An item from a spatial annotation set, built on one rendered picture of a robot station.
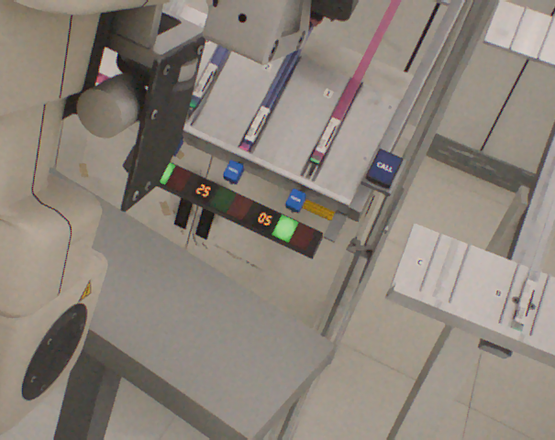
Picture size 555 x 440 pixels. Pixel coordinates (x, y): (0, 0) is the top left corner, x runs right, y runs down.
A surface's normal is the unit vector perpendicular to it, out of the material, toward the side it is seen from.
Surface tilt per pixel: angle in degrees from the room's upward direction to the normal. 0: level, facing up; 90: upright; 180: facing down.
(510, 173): 90
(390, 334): 0
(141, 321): 0
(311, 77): 46
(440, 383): 90
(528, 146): 90
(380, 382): 0
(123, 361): 90
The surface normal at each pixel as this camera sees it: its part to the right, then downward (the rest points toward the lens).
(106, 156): -0.34, 0.43
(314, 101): -0.04, -0.25
